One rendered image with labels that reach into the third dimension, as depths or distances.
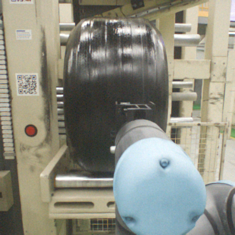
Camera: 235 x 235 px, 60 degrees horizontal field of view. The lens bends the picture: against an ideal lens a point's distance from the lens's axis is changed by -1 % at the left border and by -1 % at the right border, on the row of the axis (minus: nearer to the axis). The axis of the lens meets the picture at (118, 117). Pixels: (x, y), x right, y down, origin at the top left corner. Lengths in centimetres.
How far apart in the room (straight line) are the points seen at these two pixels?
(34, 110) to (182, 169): 65
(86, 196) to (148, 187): 56
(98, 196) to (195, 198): 56
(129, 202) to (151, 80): 40
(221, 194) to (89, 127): 34
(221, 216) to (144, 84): 33
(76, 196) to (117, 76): 41
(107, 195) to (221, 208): 47
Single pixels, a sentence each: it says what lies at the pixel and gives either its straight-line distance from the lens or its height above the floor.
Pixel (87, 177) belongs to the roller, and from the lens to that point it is 71.
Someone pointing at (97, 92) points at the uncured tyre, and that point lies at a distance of 51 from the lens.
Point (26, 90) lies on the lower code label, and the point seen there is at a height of 120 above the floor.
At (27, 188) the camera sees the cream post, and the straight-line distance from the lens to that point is 87.
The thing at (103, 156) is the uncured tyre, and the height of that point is 102.
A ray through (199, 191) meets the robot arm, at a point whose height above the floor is 115.
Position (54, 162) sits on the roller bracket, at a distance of 77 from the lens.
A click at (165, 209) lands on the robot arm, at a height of 114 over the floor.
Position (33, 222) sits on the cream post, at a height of 70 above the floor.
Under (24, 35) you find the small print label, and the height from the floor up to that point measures 138.
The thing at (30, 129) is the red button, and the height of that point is 107.
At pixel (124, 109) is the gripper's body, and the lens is 37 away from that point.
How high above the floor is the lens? 123
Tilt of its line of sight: 10 degrees down
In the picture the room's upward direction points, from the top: straight up
